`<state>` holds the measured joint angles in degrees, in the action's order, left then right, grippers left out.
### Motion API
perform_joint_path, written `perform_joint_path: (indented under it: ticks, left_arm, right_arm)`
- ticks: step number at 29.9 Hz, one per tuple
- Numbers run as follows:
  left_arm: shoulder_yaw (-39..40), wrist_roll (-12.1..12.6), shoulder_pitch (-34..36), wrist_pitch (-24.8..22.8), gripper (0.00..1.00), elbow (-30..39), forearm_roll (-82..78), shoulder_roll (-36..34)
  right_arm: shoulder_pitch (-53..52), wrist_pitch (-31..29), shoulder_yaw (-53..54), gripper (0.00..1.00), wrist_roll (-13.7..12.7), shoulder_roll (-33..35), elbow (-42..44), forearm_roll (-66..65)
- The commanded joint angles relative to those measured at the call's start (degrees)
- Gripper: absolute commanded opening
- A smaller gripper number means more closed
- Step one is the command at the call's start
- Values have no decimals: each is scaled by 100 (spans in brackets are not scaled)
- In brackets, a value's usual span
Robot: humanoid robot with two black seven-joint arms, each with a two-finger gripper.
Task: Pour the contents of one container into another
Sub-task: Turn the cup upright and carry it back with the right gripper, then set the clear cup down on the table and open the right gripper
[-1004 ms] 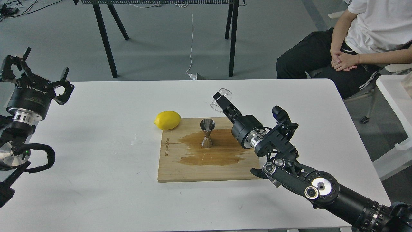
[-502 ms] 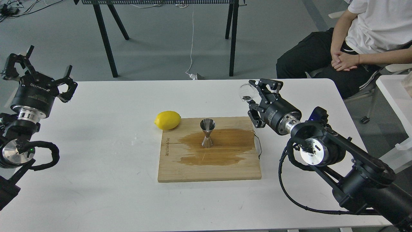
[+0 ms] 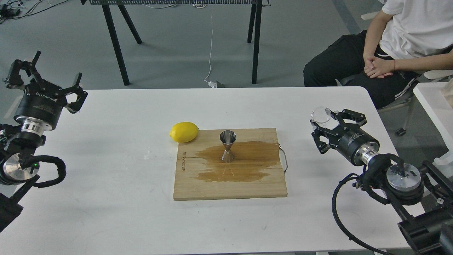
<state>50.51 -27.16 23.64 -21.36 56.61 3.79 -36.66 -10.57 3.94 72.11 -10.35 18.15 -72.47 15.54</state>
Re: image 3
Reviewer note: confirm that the clear glass cup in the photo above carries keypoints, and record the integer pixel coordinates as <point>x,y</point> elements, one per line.
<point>323,116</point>

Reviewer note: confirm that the black metal table frame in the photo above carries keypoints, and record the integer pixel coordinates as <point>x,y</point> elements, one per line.
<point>141,34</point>

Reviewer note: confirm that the yellow lemon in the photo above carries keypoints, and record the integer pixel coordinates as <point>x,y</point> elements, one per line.
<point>184,132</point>

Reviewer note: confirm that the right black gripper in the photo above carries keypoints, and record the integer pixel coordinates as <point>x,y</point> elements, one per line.
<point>356,145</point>

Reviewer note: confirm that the steel double jigger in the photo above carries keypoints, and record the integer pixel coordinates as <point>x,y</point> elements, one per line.
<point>228,138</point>

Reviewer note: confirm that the white side table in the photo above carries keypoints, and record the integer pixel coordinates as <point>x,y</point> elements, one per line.
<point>436,148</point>

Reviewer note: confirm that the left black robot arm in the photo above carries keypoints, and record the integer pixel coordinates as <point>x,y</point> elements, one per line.
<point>19,164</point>

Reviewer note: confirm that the wooden cutting board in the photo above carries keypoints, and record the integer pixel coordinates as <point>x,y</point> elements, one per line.
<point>256,171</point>

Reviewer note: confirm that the seated person white shirt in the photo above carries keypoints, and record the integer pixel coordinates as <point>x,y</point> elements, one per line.
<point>405,38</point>

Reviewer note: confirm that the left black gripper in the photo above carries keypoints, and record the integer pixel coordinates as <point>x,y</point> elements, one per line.
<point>39,106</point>

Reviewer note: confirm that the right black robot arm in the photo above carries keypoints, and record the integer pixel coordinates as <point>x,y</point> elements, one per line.
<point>421,196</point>

